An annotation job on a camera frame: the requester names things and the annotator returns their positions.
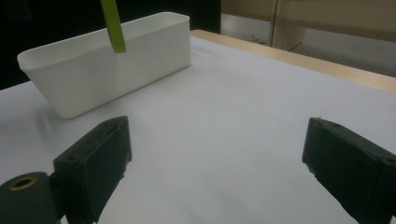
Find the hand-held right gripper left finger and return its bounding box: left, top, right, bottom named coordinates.
left=52, top=115, right=134, bottom=224

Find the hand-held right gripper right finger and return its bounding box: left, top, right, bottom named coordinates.
left=301, top=117, right=396, bottom=224

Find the white rectangular plastic bin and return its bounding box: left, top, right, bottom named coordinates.
left=17, top=11, right=191, bottom=119

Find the white table sheet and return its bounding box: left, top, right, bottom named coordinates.
left=0, top=35, right=396, bottom=224

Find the beige wooden desk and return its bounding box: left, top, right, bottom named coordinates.
left=220, top=0, right=396, bottom=52

